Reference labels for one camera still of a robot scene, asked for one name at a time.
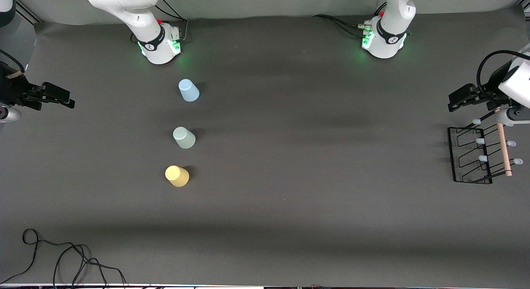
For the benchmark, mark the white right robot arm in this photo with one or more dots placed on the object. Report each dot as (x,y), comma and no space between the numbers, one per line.
(157,44)

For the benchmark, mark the pale green plastic cup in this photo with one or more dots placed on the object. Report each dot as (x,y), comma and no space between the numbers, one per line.
(184,138)

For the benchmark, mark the yellow plastic cup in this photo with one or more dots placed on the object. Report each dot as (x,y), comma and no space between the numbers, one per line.
(177,176)

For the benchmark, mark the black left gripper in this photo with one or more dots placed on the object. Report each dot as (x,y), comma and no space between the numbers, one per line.
(492,87)

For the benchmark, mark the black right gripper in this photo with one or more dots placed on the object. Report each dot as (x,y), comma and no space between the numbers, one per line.
(11,89)

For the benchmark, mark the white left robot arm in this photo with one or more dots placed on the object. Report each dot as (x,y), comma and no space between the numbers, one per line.
(389,40)

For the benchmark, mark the dark grey table mat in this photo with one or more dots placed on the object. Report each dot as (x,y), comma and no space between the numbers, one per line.
(290,177)

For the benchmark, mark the light blue plastic cup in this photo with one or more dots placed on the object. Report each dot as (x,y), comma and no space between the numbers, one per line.
(188,91)

